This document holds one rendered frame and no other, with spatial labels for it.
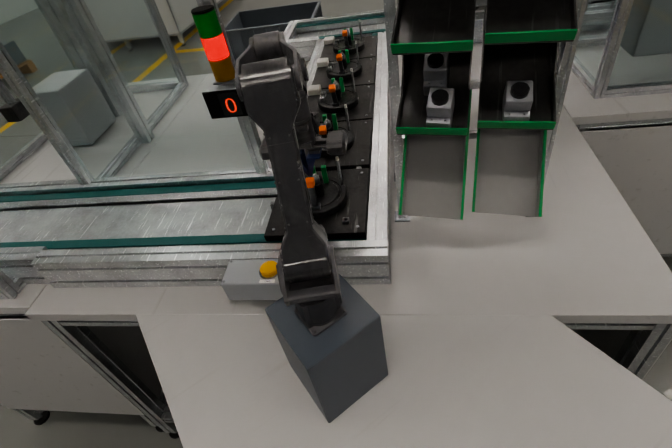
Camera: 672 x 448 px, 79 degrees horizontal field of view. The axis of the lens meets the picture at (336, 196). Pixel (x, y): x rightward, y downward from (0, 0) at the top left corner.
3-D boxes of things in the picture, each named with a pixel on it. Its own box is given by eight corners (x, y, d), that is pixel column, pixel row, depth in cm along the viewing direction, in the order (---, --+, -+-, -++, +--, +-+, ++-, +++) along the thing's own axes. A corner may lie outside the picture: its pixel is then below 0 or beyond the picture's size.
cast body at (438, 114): (450, 133, 76) (450, 111, 70) (426, 131, 78) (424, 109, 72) (456, 96, 79) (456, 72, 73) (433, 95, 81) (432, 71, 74)
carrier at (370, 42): (376, 61, 166) (373, 30, 158) (319, 67, 170) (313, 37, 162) (377, 39, 184) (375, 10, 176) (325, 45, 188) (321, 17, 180)
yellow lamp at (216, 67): (233, 81, 93) (226, 60, 90) (212, 83, 94) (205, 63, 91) (239, 71, 97) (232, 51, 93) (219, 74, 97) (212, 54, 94)
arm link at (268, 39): (301, 88, 52) (286, 2, 50) (238, 99, 52) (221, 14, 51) (315, 109, 81) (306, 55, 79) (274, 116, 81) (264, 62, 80)
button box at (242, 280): (320, 300, 87) (315, 282, 83) (228, 300, 91) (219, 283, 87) (324, 274, 92) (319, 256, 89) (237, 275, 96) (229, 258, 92)
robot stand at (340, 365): (329, 424, 72) (307, 371, 59) (290, 365, 81) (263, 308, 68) (389, 374, 77) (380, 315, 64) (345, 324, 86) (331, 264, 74)
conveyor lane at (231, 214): (370, 263, 98) (366, 235, 92) (67, 269, 112) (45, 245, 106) (373, 187, 119) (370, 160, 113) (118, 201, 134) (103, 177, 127)
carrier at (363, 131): (370, 170, 111) (365, 131, 103) (286, 175, 115) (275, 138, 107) (373, 124, 129) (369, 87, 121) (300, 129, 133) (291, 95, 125)
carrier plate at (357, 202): (366, 238, 92) (365, 232, 91) (265, 241, 96) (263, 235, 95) (370, 173, 110) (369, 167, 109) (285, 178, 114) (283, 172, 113)
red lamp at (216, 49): (225, 60, 90) (218, 38, 87) (204, 62, 91) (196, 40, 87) (232, 51, 93) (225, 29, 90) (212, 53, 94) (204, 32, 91)
